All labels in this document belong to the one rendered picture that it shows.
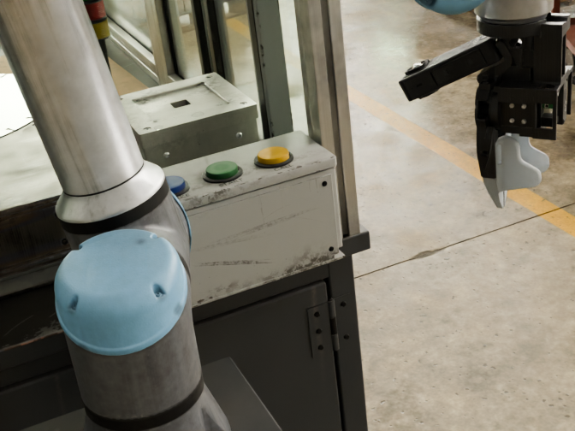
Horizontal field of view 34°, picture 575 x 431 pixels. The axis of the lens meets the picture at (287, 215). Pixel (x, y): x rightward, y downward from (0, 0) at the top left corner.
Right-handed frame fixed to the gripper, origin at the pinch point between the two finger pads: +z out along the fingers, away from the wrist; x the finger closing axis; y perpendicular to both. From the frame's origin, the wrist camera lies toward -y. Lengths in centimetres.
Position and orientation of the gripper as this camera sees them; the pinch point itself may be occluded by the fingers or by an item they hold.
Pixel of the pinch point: (494, 195)
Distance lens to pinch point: 104.2
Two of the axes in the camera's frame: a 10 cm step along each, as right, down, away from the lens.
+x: 4.4, -4.6, 7.7
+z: 1.1, 8.8, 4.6
